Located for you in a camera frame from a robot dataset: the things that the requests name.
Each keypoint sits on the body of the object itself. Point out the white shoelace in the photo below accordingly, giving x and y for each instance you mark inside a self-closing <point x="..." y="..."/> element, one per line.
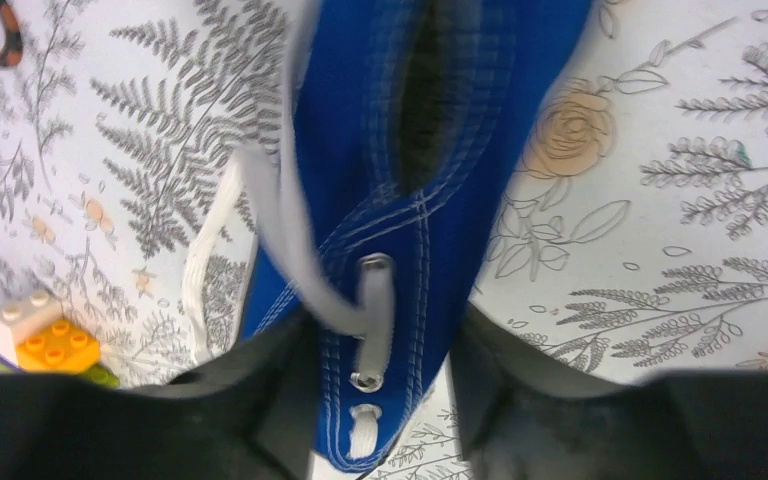
<point x="285" y="228"/>

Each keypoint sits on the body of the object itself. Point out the stacked toy bricks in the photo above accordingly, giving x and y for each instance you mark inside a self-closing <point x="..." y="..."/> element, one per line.
<point x="37" y="337"/>

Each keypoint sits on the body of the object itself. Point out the blue canvas sneaker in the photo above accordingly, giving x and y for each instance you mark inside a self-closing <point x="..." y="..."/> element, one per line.
<point x="409" y="119"/>

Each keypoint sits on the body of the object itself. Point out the floral patterned mat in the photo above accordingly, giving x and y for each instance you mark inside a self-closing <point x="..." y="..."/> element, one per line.
<point x="631" y="239"/>

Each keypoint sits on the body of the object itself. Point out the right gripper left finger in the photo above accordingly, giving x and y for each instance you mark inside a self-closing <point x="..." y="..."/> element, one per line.
<point x="248" y="414"/>

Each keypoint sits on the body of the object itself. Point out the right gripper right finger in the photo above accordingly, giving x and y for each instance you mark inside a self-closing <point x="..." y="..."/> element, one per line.
<point x="525" y="415"/>

